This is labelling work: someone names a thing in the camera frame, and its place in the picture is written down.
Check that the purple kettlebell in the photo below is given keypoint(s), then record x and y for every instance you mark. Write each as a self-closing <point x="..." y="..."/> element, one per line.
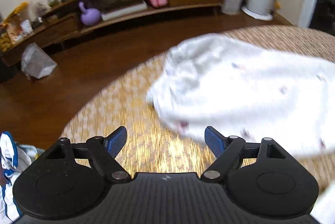
<point x="89" y="16"/>

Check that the white plastic bag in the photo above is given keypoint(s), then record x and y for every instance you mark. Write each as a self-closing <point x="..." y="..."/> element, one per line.
<point x="35" y="63"/>

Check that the light grey printed sweatpants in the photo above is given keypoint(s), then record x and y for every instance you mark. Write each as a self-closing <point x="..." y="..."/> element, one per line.
<point x="246" y="91"/>

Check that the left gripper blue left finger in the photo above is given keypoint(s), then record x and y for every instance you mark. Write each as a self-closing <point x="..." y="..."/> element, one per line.
<point x="103" y="151"/>

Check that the blue white polo shirt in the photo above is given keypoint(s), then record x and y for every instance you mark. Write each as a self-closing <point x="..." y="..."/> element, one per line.
<point x="15" y="158"/>

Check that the long wooden tv cabinet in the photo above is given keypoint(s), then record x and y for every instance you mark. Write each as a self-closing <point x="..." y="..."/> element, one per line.
<point x="62" y="22"/>

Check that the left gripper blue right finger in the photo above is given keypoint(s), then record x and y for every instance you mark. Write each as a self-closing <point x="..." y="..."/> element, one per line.
<point x="227" y="151"/>

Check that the white flat box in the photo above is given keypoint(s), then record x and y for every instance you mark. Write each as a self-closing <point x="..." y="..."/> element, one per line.
<point x="120" y="10"/>

